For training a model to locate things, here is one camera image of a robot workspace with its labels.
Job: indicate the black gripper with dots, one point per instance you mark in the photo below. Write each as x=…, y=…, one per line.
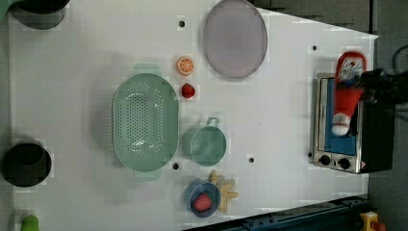
x=379, y=86

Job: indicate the red felt ketchup bottle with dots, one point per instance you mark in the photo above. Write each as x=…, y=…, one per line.
x=350, y=66

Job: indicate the grey round plate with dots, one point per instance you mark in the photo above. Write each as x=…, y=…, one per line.
x=235, y=38

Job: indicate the black toaster oven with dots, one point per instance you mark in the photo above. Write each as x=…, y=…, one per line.
x=367, y=147

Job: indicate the yellow clamp object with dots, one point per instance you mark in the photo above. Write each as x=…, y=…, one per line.
x=371, y=222

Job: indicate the green cup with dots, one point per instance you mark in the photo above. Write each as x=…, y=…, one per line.
x=205, y=144

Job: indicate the beige felt fries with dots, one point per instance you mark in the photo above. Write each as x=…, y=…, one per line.
x=225, y=187

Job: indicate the red strawberry toy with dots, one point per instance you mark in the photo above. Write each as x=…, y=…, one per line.
x=188, y=91

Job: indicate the orange slice toy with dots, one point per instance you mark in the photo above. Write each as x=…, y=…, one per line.
x=185, y=66

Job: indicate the blue bowl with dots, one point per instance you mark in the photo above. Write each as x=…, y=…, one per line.
x=195, y=189

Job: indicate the red strawberry in bowl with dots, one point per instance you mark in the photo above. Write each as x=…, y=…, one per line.
x=202, y=203

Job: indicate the green perforated colander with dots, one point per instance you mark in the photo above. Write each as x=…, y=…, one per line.
x=145, y=122

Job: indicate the black cylinder upper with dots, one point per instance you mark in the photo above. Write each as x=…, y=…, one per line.
x=39, y=14

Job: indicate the black cylinder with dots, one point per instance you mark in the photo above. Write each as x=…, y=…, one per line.
x=39, y=14
x=26, y=165

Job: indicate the black cylinder lower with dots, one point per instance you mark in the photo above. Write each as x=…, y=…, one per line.
x=26, y=165

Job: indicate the green bottle top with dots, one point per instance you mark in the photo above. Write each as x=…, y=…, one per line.
x=30, y=223

